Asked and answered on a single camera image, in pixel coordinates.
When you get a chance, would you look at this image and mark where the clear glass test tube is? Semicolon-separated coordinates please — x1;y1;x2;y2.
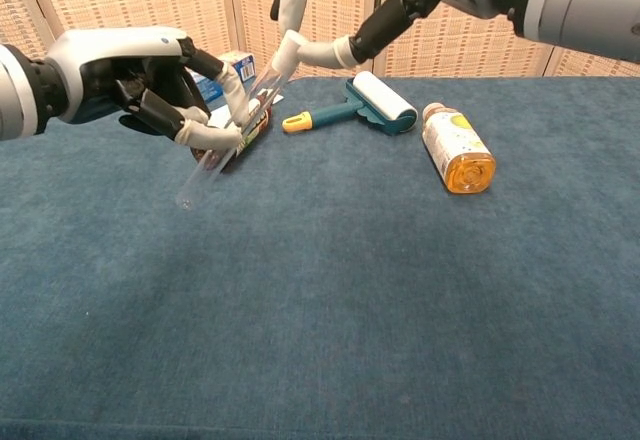
176;59;292;211

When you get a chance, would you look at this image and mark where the dark brown sauce bottle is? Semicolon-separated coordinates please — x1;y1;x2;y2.
191;104;274;174

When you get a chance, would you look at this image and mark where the blue tablecloth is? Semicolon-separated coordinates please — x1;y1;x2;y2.
0;75;640;440

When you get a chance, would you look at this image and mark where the blue cookie box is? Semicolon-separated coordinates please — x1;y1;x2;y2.
189;51;257;111

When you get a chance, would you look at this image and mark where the teal lint roller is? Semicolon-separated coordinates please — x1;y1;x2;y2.
281;70;418;137

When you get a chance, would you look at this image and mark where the white paper card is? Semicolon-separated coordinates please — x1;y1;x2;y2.
207;86;285;131

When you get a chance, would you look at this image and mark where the small white tube cap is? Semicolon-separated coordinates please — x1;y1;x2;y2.
271;29;306;72

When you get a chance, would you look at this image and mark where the yellow juice bottle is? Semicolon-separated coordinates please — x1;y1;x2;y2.
421;102;497;196

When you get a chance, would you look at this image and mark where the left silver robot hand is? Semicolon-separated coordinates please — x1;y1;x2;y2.
44;26;251;152

